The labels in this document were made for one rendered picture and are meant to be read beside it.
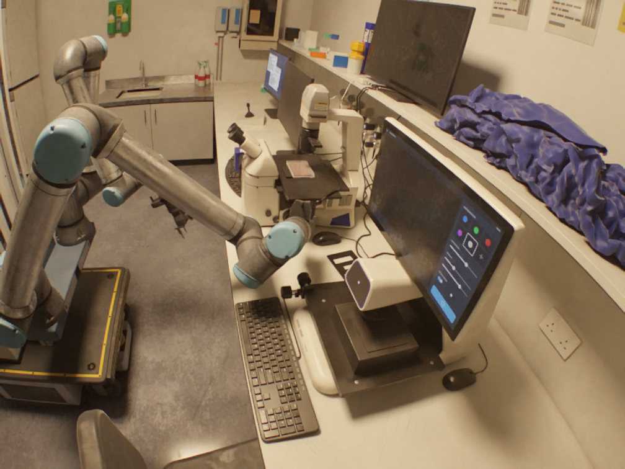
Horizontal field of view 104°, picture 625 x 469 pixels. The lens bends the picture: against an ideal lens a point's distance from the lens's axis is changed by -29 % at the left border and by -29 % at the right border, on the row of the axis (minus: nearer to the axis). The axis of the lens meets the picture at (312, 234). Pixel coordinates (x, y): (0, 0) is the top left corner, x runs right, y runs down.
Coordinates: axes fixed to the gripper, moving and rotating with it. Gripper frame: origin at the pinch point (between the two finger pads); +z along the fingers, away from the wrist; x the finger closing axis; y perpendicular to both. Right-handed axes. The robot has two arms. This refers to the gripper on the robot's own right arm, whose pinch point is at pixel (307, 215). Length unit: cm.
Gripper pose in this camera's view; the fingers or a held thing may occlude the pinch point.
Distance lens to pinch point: 120.2
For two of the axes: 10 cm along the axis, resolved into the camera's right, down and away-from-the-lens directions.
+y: -2.0, 9.6, 1.9
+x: 9.7, 2.3, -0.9
